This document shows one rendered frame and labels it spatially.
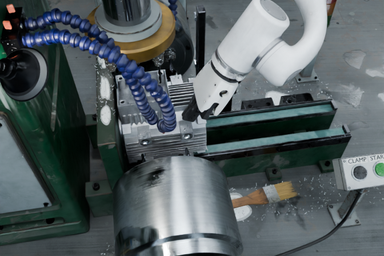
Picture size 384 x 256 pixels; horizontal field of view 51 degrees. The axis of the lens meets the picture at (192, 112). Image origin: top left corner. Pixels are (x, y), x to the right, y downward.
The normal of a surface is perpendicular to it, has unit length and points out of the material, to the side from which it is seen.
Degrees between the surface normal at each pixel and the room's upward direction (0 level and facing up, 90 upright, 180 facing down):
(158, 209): 13
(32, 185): 90
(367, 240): 0
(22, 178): 90
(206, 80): 61
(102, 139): 0
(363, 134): 0
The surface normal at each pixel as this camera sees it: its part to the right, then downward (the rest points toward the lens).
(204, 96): -0.86, -0.11
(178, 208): 0.03, -0.65
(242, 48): -0.45, 0.46
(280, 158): 0.16, 0.76
